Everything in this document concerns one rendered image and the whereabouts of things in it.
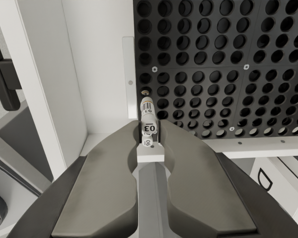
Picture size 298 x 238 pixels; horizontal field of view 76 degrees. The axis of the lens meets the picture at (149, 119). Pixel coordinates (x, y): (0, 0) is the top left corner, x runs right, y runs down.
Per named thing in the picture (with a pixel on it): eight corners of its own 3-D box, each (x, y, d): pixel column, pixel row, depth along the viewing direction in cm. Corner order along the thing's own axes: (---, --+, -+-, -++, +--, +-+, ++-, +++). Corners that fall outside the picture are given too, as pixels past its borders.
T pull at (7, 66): (12, 107, 20) (4, 113, 19) (-20, 30, 17) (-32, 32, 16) (46, 106, 21) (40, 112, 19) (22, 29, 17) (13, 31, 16)
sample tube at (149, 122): (140, 95, 17) (140, 120, 13) (153, 95, 18) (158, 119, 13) (140, 107, 18) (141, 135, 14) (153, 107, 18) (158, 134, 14)
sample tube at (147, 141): (141, 126, 26) (142, 147, 22) (141, 118, 25) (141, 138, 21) (150, 126, 26) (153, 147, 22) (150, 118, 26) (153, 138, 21)
